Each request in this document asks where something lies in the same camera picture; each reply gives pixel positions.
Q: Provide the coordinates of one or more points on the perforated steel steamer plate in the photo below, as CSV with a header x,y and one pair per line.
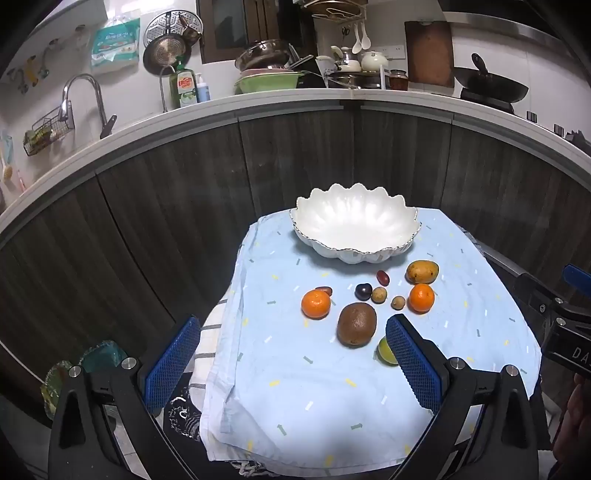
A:
x,y
161,25

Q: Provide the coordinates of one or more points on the steel kitchen faucet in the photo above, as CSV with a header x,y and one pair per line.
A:
x,y
83,83

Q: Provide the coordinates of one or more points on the green dish soap bottle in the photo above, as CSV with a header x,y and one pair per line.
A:
x,y
185,85

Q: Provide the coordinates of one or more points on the hanging cleaning brushes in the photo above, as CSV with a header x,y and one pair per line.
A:
x,y
7,161

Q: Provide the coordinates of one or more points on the white kitchen countertop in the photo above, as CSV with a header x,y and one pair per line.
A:
x,y
277,104

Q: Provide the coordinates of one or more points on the black wok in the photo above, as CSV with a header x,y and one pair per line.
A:
x,y
489,85

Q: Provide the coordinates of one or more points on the yellow mango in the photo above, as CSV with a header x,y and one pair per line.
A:
x,y
422,271

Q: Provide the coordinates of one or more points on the brown longan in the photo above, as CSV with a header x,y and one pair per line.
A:
x,y
379,294
398,302

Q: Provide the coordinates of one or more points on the shallow steel pot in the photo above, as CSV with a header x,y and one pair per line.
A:
x,y
355,81

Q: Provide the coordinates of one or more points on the tissue paper pack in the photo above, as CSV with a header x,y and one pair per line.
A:
x,y
115,44

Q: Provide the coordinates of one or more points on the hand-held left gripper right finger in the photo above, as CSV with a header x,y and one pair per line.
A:
x,y
413,369

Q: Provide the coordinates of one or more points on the metal tongs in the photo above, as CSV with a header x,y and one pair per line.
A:
x,y
300,60

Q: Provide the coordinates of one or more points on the blue pump bottle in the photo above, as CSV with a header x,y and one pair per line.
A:
x,y
203,90

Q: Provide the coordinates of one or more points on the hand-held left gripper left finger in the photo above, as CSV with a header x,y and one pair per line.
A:
x,y
173,364

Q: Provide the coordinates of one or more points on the tangerine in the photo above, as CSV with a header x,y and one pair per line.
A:
x,y
422,297
316,303

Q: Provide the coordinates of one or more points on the yellow wall hooks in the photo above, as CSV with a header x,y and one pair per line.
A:
x,y
27,69

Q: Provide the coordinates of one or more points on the black and white patterned cloth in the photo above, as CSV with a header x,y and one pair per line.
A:
x,y
182,410

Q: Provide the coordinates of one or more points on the green plastic basin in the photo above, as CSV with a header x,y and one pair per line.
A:
x,y
268,83

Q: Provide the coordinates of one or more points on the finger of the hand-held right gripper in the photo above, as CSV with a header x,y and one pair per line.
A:
x,y
579,277
533,290

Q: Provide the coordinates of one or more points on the large steel pot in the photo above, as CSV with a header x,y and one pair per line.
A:
x,y
263,53

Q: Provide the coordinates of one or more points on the brown kiwi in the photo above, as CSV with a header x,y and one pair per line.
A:
x,y
356,324

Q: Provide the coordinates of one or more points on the dark purple plum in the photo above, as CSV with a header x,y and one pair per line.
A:
x,y
363,290

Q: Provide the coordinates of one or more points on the red jujube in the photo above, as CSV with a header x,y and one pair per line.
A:
x,y
326,290
383,277

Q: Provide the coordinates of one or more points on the white scalloped bowl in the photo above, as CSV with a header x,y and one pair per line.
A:
x,y
355,221

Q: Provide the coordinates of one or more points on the small hanging copper ladle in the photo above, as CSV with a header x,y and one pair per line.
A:
x,y
191,32

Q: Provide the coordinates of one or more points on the dark wood base cabinet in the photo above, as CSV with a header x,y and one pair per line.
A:
x,y
184,184

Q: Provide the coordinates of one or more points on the pink basin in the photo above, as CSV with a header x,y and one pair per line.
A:
x,y
263,71

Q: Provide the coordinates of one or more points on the hanging frying pan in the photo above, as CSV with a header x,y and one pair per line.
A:
x,y
165,53

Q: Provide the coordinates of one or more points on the white hanging spoon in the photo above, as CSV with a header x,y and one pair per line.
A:
x,y
358,41
365,39

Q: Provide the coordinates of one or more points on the cream lidded pot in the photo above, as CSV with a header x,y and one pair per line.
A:
x,y
346,60

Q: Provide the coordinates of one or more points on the brown wooden cutting board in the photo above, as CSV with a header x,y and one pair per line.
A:
x,y
429,53

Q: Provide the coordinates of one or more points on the dark window frame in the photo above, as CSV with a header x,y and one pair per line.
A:
x,y
231,27

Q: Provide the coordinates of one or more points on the small green apple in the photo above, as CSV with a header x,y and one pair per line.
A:
x,y
384,353

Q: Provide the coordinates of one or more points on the metal table frame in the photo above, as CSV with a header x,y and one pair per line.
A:
x,y
498,264

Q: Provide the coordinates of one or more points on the glass jar red contents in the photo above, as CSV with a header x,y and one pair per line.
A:
x,y
398,79

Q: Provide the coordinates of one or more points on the person's right hand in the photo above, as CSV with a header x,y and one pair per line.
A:
x,y
577,415

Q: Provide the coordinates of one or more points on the hanging scissors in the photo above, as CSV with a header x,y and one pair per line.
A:
x,y
345,31

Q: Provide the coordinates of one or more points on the white wall socket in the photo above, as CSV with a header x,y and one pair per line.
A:
x,y
395,50

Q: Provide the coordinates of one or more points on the grey striped white towel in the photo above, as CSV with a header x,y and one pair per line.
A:
x,y
207,346

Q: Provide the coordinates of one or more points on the black stove burner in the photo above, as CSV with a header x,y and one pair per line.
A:
x,y
489,102

